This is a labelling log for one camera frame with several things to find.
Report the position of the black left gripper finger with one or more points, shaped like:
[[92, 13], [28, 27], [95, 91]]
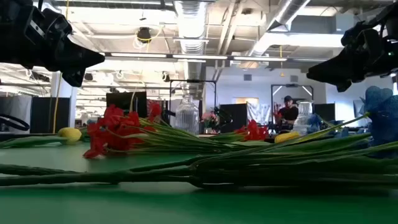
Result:
[[74, 80], [81, 57]]

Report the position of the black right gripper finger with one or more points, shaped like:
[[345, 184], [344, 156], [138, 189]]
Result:
[[339, 70], [344, 86]]

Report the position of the blue artificial flower bunch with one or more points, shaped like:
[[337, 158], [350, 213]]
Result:
[[384, 118], [315, 123]]

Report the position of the red artificial flower bunch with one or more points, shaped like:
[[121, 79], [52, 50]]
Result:
[[253, 132], [115, 130]]

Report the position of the background black robot arm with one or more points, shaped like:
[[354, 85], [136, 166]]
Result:
[[224, 116]]

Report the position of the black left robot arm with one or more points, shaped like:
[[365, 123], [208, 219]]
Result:
[[12, 31]]

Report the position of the clear bulbous glass vase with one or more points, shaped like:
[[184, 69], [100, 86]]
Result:
[[304, 121]]

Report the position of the clear ribbed glass vase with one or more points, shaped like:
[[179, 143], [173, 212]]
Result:
[[186, 118]]

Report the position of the black partition panel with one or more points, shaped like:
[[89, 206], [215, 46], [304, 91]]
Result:
[[325, 112], [237, 113], [43, 115]]

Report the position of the black monitor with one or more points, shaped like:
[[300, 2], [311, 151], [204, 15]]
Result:
[[124, 99]]

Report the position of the grey partition panel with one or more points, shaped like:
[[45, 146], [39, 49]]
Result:
[[17, 105]]

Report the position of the person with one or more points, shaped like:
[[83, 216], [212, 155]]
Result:
[[289, 113]]

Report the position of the black ceiling dome device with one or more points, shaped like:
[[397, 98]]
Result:
[[144, 33]]

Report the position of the white patterned cloth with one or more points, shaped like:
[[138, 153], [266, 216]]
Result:
[[259, 112]]

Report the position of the long ceiling light strip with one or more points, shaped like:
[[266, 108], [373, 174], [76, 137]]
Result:
[[199, 57]]

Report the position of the pink flower bouquet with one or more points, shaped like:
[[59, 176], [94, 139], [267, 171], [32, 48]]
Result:
[[210, 117]]

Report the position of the green table mat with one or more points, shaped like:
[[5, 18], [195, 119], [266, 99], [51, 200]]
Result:
[[199, 208]]

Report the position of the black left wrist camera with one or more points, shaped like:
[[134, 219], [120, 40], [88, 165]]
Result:
[[53, 23]]

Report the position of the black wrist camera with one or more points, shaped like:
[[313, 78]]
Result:
[[53, 23], [360, 34]]

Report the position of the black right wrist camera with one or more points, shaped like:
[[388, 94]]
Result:
[[360, 34]]

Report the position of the black tube frame stand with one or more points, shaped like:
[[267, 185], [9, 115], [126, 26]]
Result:
[[194, 81], [292, 85]]

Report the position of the grey round air duct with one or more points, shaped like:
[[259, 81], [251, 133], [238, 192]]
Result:
[[280, 18]]

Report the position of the silver ribbed air duct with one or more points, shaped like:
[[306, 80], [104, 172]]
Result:
[[190, 28]]

